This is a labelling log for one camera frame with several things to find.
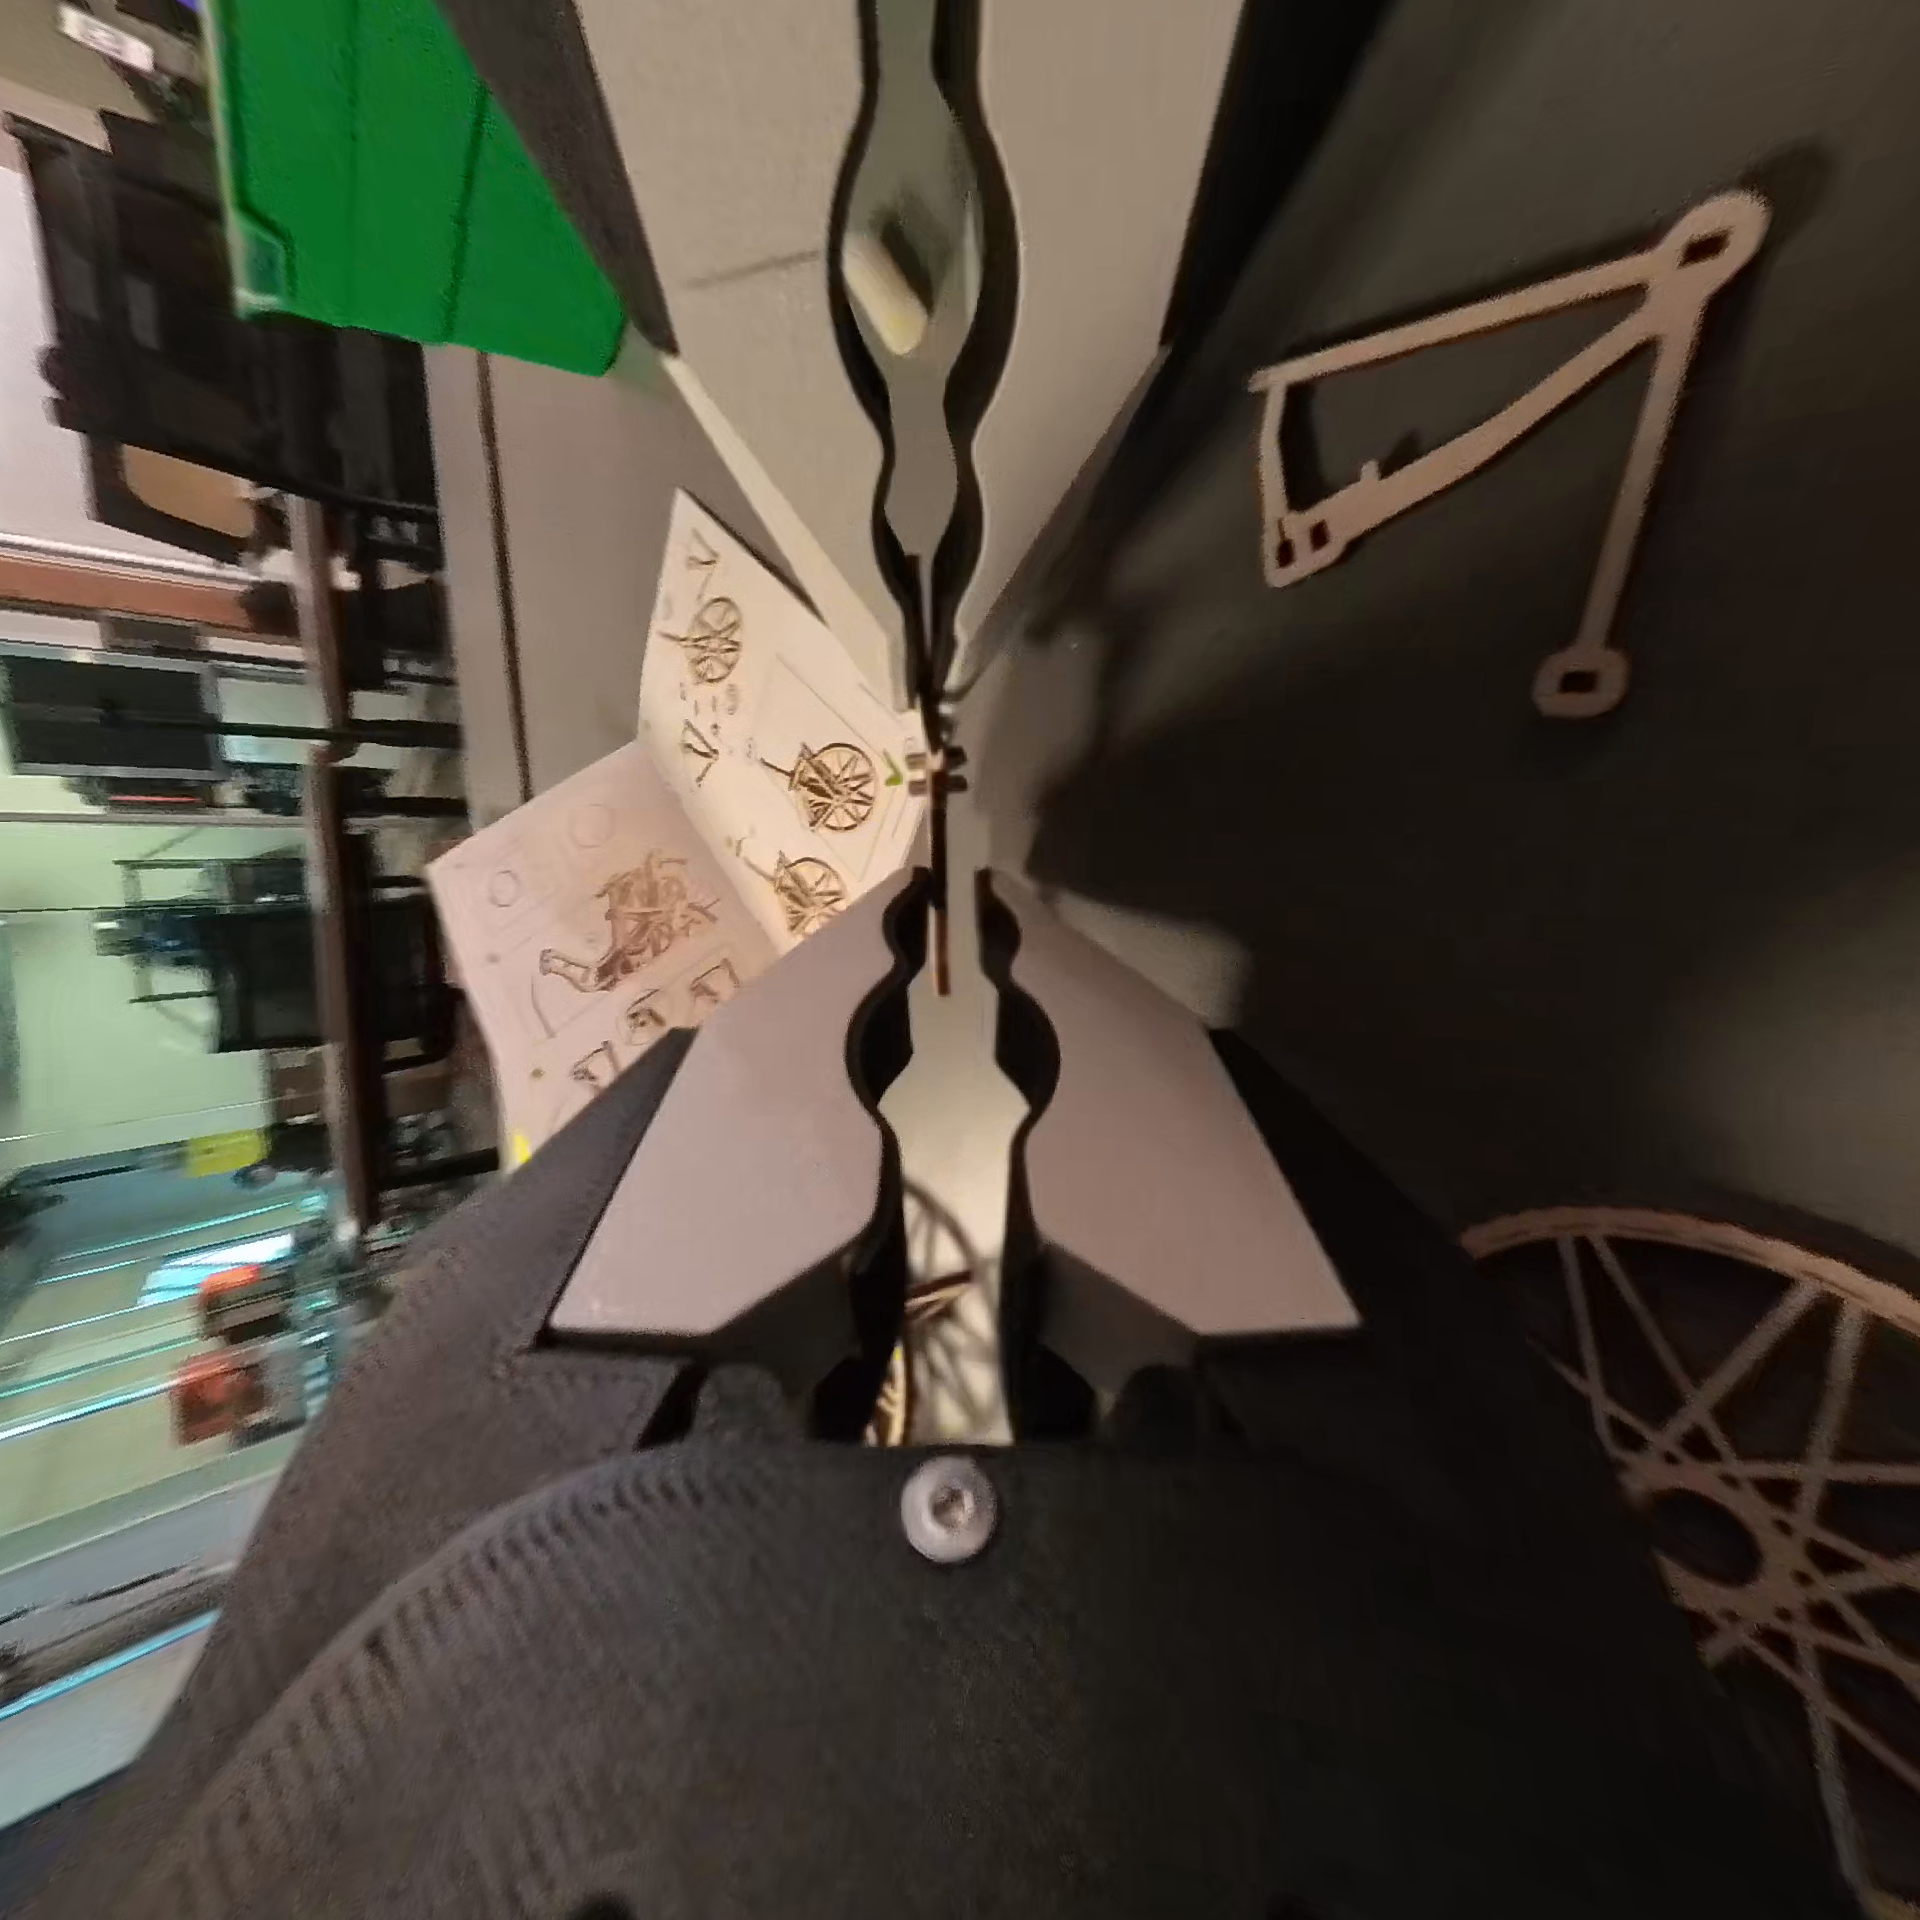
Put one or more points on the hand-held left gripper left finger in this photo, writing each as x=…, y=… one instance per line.
x=720, y=1184

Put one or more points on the triangular wooden frame part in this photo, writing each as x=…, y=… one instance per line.
x=1651, y=451

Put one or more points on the small white wax cylinder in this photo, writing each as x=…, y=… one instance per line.
x=897, y=292

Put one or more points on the small wooden connector piece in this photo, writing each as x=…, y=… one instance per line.
x=938, y=768

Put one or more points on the wooden spoked wheel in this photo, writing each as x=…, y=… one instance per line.
x=1651, y=1233
x=938, y=1304

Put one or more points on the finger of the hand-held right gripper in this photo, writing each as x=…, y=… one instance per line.
x=1111, y=181
x=735, y=181

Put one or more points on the green plastic bin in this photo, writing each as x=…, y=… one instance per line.
x=375, y=150

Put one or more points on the curved wooden model part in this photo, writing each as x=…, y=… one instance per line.
x=942, y=901

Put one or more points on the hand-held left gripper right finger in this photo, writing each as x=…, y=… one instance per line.
x=1185, y=1184

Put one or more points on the white instruction booklet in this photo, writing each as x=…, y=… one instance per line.
x=511, y=901

